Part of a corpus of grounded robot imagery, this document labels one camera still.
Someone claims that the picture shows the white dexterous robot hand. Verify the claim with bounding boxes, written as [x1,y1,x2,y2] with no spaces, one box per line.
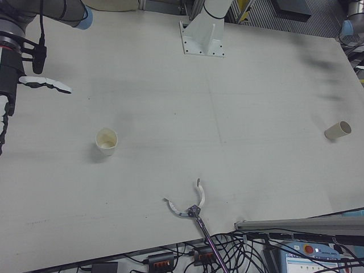
[0,47,73,156]

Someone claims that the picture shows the white paper cup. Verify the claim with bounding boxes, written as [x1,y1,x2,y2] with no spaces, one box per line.
[94,127,119,157]

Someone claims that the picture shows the tan paper cup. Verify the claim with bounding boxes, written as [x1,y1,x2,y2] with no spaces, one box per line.
[324,121,352,141]

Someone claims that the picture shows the plain black box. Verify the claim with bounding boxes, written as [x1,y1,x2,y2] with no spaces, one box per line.
[91,262,119,273]

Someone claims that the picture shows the reach grabber tool purple shaft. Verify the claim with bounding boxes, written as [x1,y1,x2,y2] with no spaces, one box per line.
[163,178,230,273]

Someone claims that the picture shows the black adapter box orange ports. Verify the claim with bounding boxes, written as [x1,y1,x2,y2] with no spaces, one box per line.
[147,251,176,270]
[192,246,214,262]

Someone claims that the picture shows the grey ribbed panel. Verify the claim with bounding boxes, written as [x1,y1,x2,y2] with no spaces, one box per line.
[227,0,346,38]

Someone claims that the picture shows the dark grey box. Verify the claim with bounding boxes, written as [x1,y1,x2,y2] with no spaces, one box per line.
[272,0,312,20]

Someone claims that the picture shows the black power strip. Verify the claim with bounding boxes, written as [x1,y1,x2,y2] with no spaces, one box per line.
[247,231,364,245]

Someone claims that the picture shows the teach pendant with red button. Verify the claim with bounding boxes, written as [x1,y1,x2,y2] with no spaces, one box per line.
[280,241,364,273]

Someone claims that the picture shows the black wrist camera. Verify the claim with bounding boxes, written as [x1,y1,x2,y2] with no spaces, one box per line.
[20,39,48,75]

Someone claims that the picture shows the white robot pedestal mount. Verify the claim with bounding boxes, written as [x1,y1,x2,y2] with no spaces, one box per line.
[178,0,227,59]

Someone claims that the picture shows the aluminium frame post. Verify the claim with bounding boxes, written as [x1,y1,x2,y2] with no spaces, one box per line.
[181,0,204,20]

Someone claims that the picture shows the yellow black striped post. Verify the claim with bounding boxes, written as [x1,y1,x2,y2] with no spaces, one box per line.
[237,0,255,23]

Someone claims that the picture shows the black cable tangle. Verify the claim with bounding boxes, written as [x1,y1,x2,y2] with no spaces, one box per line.
[122,231,285,273]

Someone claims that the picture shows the aluminium profile rail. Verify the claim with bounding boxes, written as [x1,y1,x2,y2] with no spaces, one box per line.
[234,208,364,231]

